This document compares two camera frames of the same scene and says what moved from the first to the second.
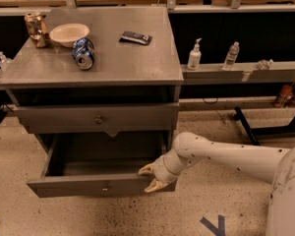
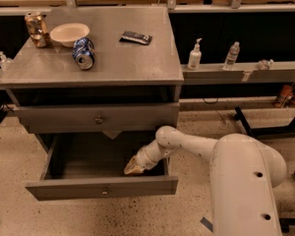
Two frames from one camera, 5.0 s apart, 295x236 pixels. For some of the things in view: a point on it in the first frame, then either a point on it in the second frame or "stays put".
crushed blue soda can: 83,53 stays put
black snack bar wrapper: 136,37 stays put
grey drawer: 98,164 stays put
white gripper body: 160,171 -> 144,159
